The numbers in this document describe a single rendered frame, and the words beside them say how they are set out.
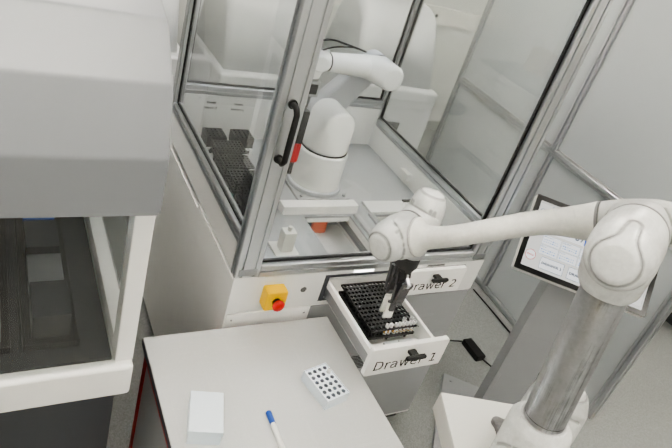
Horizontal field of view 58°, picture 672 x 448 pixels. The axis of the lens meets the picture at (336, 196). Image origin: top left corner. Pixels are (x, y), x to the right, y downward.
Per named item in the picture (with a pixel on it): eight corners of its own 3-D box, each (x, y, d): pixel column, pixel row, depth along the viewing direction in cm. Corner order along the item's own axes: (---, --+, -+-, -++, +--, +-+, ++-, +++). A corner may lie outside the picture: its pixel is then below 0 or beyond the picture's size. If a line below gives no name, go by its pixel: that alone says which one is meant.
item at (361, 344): (432, 356, 195) (439, 343, 192) (365, 368, 182) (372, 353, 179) (375, 276, 224) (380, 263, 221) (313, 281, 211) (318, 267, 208)
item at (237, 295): (470, 288, 241) (484, 260, 234) (225, 314, 190) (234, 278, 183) (363, 165, 309) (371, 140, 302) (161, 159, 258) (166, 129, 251)
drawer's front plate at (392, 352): (438, 363, 195) (450, 338, 190) (362, 377, 181) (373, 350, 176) (435, 359, 197) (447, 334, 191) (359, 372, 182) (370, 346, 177)
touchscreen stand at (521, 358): (528, 495, 263) (651, 323, 214) (430, 454, 267) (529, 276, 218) (525, 411, 306) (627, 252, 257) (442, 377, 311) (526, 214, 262)
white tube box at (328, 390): (346, 400, 179) (350, 392, 177) (324, 410, 174) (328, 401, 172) (322, 370, 186) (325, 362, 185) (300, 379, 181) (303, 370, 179)
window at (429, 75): (470, 248, 229) (591, -2, 183) (260, 261, 186) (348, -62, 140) (469, 247, 229) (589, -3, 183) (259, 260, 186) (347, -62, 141)
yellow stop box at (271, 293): (284, 310, 193) (290, 293, 190) (263, 312, 190) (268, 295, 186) (279, 299, 197) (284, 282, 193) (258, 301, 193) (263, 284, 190)
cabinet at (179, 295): (406, 420, 280) (473, 288, 241) (186, 471, 228) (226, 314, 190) (323, 284, 348) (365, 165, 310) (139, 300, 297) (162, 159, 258)
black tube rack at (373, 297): (410, 339, 199) (417, 325, 196) (365, 346, 190) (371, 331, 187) (378, 294, 215) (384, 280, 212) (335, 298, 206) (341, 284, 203)
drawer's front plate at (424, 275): (457, 289, 234) (467, 267, 229) (396, 296, 220) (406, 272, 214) (454, 286, 235) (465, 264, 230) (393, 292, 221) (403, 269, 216)
